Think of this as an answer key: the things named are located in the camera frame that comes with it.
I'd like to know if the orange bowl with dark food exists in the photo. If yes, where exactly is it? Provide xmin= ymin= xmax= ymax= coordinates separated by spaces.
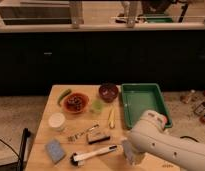
xmin=62 ymin=93 xmax=89 ymax=114

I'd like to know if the metal fork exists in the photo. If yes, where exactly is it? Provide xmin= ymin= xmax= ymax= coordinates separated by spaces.
xmin=67 ymin=124 xmax=99 ymax=142

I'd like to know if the black stand left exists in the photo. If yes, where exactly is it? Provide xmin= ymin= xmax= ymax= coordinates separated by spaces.
xmin=16 ymin=128 xmax=31 ymax=171

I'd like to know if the dark whiteboard eraser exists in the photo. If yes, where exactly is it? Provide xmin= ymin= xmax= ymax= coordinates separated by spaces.
xmin=87 ymin=132 xmax=110 ymax=144

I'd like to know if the blue sponge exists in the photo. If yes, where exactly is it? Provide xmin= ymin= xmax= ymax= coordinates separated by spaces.
xmin=45 ymin=139 xmax=66 ymax=164

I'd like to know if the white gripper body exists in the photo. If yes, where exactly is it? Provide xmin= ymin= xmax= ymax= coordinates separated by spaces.
xmin=122 ymin=139 xmax=145 ymax=165

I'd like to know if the white handled brush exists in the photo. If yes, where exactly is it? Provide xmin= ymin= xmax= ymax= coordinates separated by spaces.
xmin=70 ymin=145 xmax=117 ymax=166

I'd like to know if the green plastic tray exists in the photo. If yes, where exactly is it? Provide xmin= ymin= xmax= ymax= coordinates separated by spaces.
xmin=121 ymin=83 xmax=172 ymax=129

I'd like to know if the white round container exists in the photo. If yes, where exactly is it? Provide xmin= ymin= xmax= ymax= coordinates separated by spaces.
xmin=48 ymin=113 xmax=66 ymax=131

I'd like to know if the dark purple bowl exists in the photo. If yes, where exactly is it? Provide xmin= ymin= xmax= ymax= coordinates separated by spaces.
xmin=99 ymin=83 xmax=119 ymax=103

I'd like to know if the black cable right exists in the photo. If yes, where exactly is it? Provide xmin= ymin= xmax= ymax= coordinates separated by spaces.
xmin=179 ymin=135 xmax=201 ymax=144

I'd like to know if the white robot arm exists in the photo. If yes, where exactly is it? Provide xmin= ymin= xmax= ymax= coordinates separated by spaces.
xmin=122 ymin=110 xmax=205 ymax=171

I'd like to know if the light green cup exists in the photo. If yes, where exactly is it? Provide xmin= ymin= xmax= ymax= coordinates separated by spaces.
xmin=92 ymin=100 xmax=103 ymax=113

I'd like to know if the orange fruit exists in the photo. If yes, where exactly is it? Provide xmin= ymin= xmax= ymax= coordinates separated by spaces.
xmin=163 ymin=115 xmax=169 ymax=125

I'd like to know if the green cucumber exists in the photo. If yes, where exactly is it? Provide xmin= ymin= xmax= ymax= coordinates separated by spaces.
xmin=57 ymin=89 xmax=72 ymax=106

